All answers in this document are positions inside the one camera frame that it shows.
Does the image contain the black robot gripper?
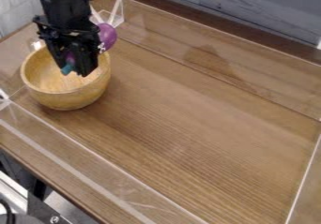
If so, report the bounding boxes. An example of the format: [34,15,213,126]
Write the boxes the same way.
[32,0,99,77]

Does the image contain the purple toy eggplant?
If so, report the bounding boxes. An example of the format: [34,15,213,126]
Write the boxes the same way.
[60,23,118,75]

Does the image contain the brown wooden bowl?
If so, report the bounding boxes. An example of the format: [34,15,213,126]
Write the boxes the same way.
[20,47,111,111]

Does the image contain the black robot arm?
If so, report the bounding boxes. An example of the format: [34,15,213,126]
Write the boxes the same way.
[32,0,100,77]

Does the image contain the clear acrylic corner bracket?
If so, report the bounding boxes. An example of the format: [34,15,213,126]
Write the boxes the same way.
[90,0,124,28]

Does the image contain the clear acrylic tray wall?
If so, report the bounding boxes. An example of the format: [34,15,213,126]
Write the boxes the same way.
[0,0,321,224]

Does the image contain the black metal table bracket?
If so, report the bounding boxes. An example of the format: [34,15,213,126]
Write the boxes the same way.
[27,193,72,224]

